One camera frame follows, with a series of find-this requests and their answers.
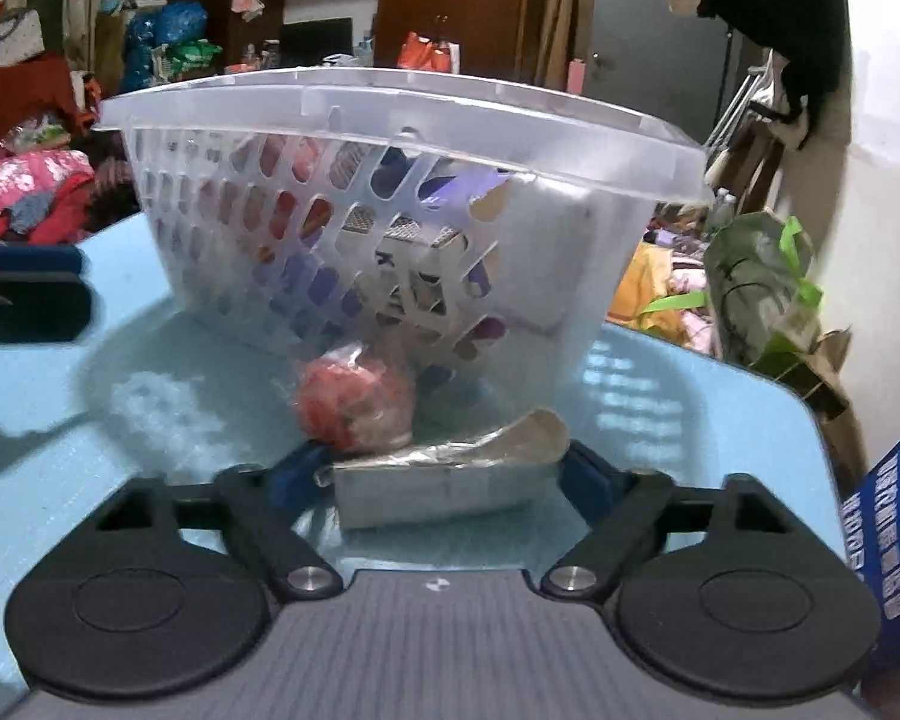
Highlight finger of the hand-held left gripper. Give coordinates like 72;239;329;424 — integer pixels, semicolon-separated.
0;242;93;347

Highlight red wrapped ball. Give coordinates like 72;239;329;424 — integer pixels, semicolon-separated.
289;345;419;455

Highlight brown cardboard box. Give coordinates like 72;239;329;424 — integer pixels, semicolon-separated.
341;206;470;257

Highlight pink floral blanket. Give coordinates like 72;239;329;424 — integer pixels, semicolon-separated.
0;150;95;232

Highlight black hanging garment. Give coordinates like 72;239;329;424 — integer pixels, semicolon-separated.
694;0;850;151

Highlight grey door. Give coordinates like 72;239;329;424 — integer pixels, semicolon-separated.
577;0;747;132

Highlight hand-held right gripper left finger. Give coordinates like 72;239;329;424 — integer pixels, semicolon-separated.
92;442;344;604

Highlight blue plastic bag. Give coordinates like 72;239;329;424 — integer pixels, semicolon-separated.
124;0;211;92

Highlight red cloth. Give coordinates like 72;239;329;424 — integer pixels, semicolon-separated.
0;52;83;143

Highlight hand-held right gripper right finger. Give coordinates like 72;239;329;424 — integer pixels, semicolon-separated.
540;441;801;602

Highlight green plastic bag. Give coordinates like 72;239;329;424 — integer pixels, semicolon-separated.
641;214;826;387

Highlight brown cardboard piece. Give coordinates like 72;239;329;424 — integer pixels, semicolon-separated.
780;326;871;492

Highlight translucent plastic basket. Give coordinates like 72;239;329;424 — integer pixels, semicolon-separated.
94;66;717;421

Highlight yellow cloth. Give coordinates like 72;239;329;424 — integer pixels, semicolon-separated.
607;240;710;338

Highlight orange packets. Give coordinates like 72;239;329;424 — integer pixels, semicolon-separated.
396;30;464;76

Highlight silver foil box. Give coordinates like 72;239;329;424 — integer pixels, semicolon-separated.
316;409;571;532

